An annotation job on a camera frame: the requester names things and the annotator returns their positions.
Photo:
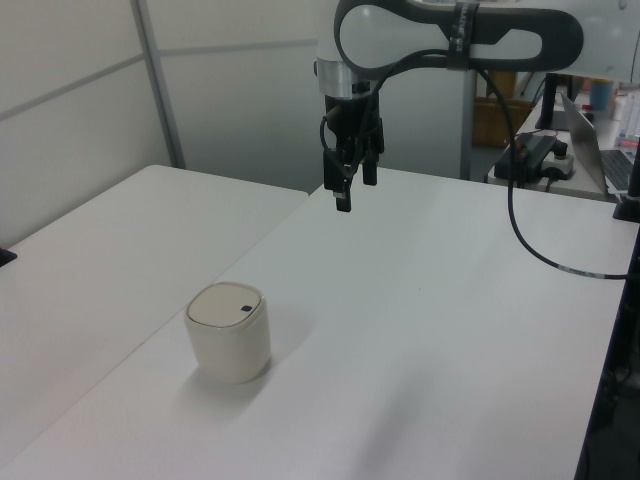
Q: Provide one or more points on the silver open laptop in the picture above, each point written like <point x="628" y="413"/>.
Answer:
<point x="587" y="145"/>

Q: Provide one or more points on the grey emergency stop button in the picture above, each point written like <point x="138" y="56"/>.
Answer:
<point x="559" y="162"/>

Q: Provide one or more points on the brown cardboard box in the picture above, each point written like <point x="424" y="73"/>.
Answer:
<point x="492" y="117"/>

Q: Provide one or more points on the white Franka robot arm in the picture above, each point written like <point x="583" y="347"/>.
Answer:
<point x="367" y="35"/>

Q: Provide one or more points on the clear plastic bottle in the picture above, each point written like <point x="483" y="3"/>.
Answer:
<point x="631" y="117"/>

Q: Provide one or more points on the blue cup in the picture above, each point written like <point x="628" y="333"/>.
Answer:
<point x="601" y="95"/>

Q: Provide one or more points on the silver partition post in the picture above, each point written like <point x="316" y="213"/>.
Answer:
<point x="160" y="85"/>

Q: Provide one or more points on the black power box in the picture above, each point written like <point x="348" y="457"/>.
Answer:
<point x="534" y="150"/>

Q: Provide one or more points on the black mounting post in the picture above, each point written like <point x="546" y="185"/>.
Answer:
<point x="631" y="200"/>

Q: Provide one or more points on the black stand pole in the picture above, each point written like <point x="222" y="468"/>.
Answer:
<point x="549" y="100"/>

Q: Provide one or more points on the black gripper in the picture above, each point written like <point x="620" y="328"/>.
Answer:
<point x="345" y="120"/>

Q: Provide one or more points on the small white trash can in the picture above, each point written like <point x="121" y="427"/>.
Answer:
<point x="227" y="345"/>

